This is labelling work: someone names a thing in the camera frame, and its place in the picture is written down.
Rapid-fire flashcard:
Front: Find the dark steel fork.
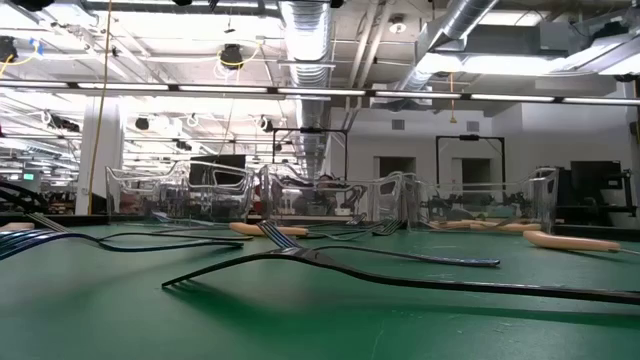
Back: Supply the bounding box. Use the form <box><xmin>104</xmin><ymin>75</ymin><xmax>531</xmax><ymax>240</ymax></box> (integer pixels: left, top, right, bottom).
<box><xmin>309</xmin><ymin>218</ymin><xmax>406</xmax><ymax>240</ymax></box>
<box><xmin>22</xmin><ymin>211</ymin><xmax>255</xmax><ymax>242</ymax></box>
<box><xmin>161</xmin><ymin>248</ymin><xmax>640</xmax><ymax>306</ymax></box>

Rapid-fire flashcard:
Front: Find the iridescent blue fork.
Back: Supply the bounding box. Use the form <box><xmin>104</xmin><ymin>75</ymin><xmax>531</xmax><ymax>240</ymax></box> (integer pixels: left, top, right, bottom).
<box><xmin>0</xmin><ymin>227</ymin><xmax>247</xmax><ymax>262</ymax></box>
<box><xmin>256</xmin><ymin>218</ymin><xmax>502</xmax><ymax>268</ymax></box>

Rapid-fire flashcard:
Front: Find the clear plastic bin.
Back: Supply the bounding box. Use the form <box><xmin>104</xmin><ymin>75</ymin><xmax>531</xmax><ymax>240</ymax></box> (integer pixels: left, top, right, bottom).
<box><xmin>103</xmin><ymin>158</ymin><xmax>257</xmax><ymax>225</ymax></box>
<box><xmin>257</xmin><ymin>162</ymin><xmax>410</xmax><ymax>227</ymax></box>
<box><xmin>407</xmin><ymin>166</ymin><xmax>560</xmax><ymax>235</ymax></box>

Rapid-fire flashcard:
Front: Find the green table mat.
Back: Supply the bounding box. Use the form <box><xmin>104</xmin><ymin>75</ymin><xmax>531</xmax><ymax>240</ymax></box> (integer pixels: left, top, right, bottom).
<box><xmin>0</xmin><ymin>219</ymin><xmax>640</xmax><ymax>360</ymax></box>

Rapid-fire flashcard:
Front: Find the black ceiling device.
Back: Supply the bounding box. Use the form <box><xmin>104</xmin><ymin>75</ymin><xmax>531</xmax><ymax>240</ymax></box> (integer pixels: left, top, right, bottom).
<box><xmin>218</xmin><ymin>43</ymin><xmax>245</xmax><ymax>71</ymax></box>

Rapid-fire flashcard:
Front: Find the long ceiling light bar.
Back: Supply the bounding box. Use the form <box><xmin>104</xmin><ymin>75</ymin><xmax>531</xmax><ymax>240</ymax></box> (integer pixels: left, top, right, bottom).
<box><xmin>0</xmin><ymin>81</ymin><xmax>640</xmax><ymax>107</ymax></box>

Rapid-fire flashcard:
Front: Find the white pillar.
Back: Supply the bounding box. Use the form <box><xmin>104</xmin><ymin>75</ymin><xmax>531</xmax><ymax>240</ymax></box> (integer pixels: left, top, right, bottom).
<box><xmin>74</xmin><ymin>97</ymin><xmax>125</xmax><ymax>216</ymax></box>

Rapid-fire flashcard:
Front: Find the silver round ventilation duct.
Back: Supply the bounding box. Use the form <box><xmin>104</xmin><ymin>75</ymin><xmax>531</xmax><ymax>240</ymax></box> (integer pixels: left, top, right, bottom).
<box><xmin>278</xmin><ymin>0</ymin><xmax>335</xmax><ymax>176</ymax></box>
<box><xmin>397</xmin><ymin>0</ymin><xmax>501</xmax><ymax>109</ymax></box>

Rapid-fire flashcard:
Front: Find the black metal stand frame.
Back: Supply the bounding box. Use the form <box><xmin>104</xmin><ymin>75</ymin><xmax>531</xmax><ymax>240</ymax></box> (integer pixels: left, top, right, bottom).
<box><xmin>435</xmin><ymin>133</ymin><xmax>506</xmax><ymax>191</ymax></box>

